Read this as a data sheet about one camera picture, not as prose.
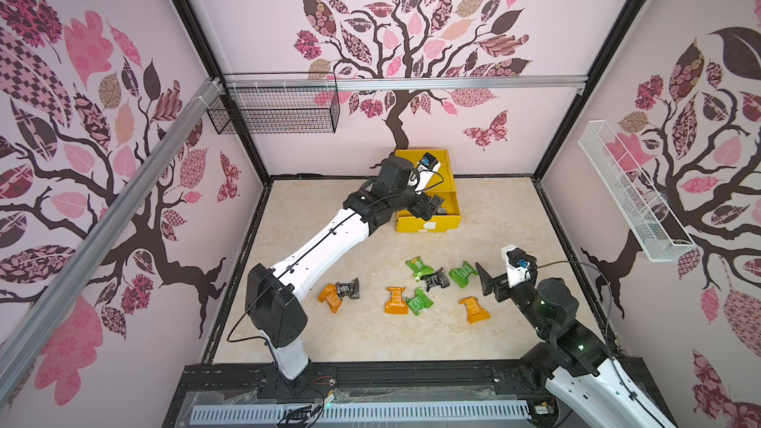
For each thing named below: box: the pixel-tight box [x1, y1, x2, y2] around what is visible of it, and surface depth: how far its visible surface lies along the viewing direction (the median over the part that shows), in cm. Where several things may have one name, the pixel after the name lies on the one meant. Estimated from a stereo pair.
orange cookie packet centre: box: [384, 286, 409, 316], surface depth 87 cm
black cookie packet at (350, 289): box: [334, 277, 361, 300], surface depth 91 cm
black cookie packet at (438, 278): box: [420, 266, 450, 293], surface depth 92 cm
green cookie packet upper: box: [405, 255, 435, 283], surface depth 94 cm
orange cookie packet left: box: [317, 283, 342, 314], surface depth 89 cm
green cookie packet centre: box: [406, 287, 435, 317], surface depth 88 cm
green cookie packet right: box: [448, 260, 479, 289], surface depth 94 cm
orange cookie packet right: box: [457, 296, 492, 324], surface depth 87 cm
